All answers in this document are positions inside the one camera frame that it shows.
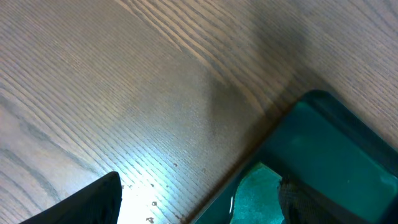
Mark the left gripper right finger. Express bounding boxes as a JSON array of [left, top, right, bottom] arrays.
[[277, 176, 367, 224]]

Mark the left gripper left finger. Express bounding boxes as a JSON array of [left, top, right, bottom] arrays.
[[21, 171, 122, 224]]

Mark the green scrub sponge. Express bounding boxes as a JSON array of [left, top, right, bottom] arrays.
[[230, 162, 284, 224]]

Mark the black rectangular tray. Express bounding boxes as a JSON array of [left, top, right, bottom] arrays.
[[193, 90, 397, 223]]

